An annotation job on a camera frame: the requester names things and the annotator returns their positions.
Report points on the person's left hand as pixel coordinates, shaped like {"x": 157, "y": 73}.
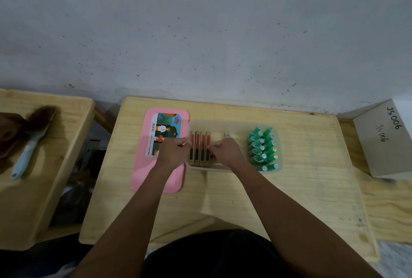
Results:
{"x": 170, "y": 155}

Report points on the white cardboard box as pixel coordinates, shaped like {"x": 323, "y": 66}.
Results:
{"x": 383, "y": 145}

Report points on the group of green bottles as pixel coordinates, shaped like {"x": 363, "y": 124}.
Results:
{"x": 262, "y": 149}

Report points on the pink plastic lid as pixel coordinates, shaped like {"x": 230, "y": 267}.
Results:
{"x": 146, "y": 171}

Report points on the clear plastic container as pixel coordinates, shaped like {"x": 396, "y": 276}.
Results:
{"x": 238, "y": 158}

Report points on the person's right fingers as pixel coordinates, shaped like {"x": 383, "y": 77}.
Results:
{"x": 215, "y": 149}

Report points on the person's right hand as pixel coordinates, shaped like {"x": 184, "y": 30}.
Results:
{"x": 230, "y": 153}

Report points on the person's black trousers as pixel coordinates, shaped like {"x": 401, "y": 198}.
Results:
{"x": 212, "y": 255}

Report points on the person's left thumb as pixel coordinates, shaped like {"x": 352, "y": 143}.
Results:
{"x": 183, "y": 141}

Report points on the person's left forearm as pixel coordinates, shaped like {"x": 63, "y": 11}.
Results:
{"x": 128, "y": 223}

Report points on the person's right forearm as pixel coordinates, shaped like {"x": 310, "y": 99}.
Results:
{"x": 289, "y": 219}

